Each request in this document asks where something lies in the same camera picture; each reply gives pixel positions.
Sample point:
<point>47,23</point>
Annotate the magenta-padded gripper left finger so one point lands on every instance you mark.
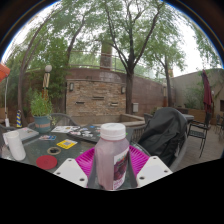
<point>71,171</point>

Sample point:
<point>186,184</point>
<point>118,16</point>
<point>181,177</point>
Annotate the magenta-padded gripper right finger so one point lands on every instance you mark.
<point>153,170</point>

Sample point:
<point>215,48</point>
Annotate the pink drink bottle white cap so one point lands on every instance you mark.
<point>110,156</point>

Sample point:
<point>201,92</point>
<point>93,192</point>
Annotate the flat round red coaster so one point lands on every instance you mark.
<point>46,162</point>

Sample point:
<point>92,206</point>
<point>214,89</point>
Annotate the grey wicker chair under jacket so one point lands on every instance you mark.
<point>178,160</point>

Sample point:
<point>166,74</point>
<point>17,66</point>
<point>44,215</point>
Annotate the black jacket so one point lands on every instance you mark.
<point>163,133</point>

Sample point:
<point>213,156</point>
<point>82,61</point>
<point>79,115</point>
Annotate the black laptop with stickers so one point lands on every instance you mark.
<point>85,133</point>

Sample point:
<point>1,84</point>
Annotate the small colourful card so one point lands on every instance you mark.
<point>47,137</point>

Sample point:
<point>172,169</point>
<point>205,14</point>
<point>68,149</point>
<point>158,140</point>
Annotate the white sticker sheet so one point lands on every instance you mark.
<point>65,129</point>

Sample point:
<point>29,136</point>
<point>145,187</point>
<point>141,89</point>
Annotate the silver laptop with stickers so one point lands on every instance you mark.
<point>25,133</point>

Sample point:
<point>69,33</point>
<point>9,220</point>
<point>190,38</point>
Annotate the white textured cup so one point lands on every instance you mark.
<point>16,146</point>

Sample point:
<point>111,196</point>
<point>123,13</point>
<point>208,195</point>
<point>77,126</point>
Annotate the black metal patio chair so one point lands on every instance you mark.
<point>200,128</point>

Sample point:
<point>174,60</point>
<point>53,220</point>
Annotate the round dark patio table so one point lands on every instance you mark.
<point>188,117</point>

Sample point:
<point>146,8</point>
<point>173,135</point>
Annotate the potted plant in teal pot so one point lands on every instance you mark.
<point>41,113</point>

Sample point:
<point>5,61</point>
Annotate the blue yellow striped cone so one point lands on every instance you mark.
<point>19,119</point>

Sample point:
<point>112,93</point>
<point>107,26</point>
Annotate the tall green tree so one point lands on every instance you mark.
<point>129,93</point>
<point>21,86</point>

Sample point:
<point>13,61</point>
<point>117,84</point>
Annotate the orange canopy on white pole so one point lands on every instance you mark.
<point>3,70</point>

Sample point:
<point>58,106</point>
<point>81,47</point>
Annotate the white wall box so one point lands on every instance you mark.
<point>135,107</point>

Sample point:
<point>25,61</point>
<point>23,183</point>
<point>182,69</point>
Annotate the slim wooden lamp post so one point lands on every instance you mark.
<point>165,98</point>

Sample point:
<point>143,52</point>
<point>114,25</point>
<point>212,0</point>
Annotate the black wall lantern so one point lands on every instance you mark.
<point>123,90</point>
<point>71,86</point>

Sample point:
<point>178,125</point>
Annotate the wooden lamp post with globe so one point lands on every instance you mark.
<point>46,81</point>

